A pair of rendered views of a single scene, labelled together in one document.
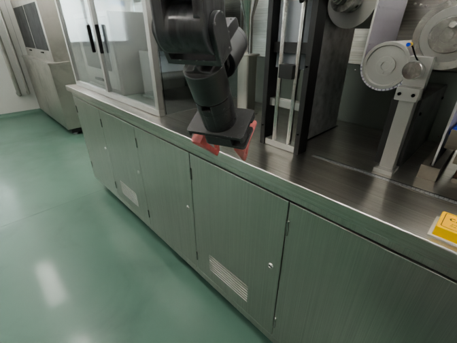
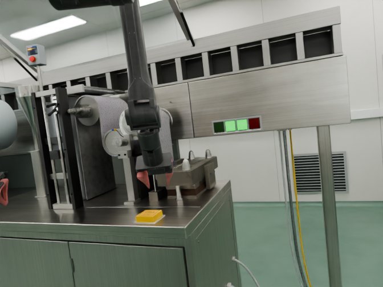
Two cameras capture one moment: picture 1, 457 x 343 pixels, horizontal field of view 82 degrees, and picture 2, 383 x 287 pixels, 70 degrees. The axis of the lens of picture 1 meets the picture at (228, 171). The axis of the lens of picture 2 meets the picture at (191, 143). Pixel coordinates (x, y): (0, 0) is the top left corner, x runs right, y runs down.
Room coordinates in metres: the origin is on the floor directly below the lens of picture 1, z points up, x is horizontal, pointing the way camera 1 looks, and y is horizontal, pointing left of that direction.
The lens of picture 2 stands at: (-0.54, -0.21, 1.22)
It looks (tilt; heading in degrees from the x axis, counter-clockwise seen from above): 4 degrees down; 335
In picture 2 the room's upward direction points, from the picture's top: 7 degrees counter-clockwise
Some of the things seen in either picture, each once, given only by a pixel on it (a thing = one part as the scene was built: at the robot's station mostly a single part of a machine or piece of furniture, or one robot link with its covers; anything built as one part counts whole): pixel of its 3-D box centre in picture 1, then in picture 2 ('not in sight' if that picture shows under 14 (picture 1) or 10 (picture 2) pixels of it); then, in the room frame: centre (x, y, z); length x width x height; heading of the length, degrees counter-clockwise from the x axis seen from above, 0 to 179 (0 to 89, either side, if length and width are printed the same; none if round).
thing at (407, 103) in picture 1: (400, 119); (127, 169); (0.67, -0.46, 1.05); 0.06 x 0.05 x 0.31; 134
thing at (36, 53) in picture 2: not in sight; (35, 55); (1.09, -0.15, 1.66); 0.07 x 0.07 x 0.10; 55
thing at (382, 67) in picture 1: (399, 62); (129, 139); (0.85, -0.52, 1.17); 0.26 x 0.12 x 0.12; 134
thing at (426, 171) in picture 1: (439, 157); (167, 188); (0.72, -0.64, 0.92); 0.28 x 0.04 x 0.04; 134
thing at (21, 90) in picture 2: not in sight; (29, 92); (1.27, -0.08, 1.50); 0.14 x 0.14 x 0.06
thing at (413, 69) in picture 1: (413, 70); (119, 142); (0.65, -0.43, 1.18); 0.04 x 0.02 x 0.04; 44
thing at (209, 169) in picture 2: not in sight; (210, 175); (0.61, -0.83, 0.96); 0.10 x 0.03 x 0.11; 134
